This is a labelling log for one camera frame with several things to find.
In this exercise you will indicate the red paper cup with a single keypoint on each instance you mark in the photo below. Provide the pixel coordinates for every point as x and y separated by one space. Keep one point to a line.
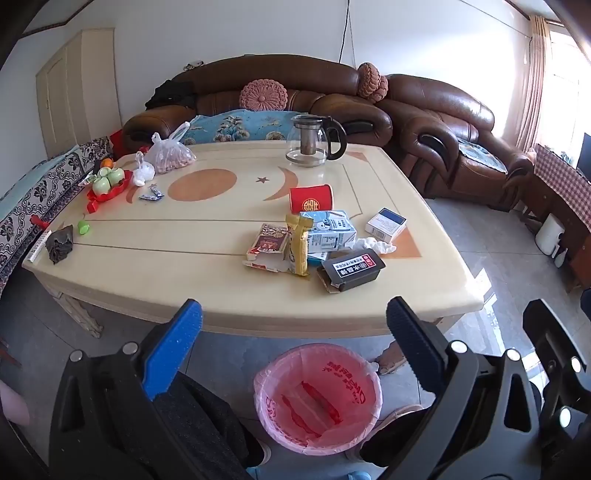
309 201

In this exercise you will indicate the white and blue small box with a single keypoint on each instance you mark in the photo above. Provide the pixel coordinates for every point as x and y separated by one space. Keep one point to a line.
385 226

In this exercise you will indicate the blue cartoon medicine box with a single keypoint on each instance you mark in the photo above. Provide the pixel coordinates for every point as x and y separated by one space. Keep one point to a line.
328 228

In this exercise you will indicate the dark crumpled wrapper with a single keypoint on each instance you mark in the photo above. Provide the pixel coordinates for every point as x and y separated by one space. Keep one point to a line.
59 244

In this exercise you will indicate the small green cup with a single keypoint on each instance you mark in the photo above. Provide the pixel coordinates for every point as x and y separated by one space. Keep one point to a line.
116 176
101 185
83 226
103 172

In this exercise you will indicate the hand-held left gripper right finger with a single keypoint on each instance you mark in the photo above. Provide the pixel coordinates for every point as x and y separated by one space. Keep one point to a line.
415 346

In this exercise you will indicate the white tissue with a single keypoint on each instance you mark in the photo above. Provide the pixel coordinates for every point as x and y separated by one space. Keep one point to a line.
376 244

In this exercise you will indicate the red checkered tablecloth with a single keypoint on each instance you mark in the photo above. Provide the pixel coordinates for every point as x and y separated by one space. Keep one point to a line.
568 184

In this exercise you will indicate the pale pink cloth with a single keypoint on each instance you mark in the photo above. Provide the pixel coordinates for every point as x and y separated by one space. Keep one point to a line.
14 401

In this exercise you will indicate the red opened carton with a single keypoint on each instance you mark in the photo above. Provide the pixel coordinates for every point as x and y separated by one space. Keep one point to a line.
268 240

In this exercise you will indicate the beige curtain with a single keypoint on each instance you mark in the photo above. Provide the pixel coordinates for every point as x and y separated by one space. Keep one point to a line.
535 69

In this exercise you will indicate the brown leather sofa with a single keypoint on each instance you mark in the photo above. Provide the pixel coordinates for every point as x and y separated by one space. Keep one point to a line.
286 74

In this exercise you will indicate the cream cabinet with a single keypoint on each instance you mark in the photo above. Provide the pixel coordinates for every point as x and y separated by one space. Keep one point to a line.
74 83

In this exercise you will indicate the black white patterned sofa cover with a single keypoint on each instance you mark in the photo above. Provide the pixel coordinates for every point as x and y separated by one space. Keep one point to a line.
37 184

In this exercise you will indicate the black box with label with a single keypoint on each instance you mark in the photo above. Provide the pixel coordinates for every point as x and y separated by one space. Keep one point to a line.
353 270

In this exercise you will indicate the red plastic tray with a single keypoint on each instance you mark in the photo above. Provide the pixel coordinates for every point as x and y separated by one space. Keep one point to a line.
113 196

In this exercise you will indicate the black screen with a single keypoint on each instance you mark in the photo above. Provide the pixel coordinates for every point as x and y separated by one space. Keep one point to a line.
585 154

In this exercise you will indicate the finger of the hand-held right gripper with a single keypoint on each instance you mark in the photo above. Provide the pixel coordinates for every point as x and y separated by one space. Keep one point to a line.
549 332

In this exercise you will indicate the yellow snack packet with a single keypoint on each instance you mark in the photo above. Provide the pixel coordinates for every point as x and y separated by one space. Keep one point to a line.
299 249

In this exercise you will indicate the blue floral blanket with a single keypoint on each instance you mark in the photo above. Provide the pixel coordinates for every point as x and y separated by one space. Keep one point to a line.
240 124

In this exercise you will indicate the blue white candy wrapper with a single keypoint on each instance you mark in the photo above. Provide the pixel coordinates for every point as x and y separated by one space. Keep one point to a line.
147 197
156 189

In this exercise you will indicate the brown leather armchair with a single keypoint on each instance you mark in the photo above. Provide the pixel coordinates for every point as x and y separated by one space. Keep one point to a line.
438 106

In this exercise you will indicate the small red object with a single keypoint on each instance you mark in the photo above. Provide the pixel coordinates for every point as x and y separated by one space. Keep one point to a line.
39 223

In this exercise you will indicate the small white plastic bag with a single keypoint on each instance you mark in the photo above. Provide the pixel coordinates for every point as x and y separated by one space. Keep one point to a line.
143 173

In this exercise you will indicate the black clothing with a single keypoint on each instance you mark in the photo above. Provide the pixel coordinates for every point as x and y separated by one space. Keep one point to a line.
171 94

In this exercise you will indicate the clear plastic bag of nuts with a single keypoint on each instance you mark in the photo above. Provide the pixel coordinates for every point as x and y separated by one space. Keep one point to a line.
171 159

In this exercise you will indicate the white slim box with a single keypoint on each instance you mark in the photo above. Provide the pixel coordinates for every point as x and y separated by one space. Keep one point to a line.
39 249

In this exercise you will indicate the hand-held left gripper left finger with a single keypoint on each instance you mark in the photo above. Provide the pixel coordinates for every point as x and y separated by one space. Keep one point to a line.
173 350

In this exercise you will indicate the white round appliance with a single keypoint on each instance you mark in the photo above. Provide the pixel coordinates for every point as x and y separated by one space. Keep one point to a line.
549 235

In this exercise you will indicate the pink lined trash bin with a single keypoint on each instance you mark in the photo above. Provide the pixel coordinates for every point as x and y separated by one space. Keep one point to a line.
318 406

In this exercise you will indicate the pink round cushion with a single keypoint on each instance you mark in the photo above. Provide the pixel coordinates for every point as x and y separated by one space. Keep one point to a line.
263 94
371 81

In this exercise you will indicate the window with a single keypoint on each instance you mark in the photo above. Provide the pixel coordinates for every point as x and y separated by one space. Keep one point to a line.
565 92

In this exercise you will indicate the blue floral seat cover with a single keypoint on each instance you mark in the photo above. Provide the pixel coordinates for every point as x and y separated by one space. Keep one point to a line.
482 154

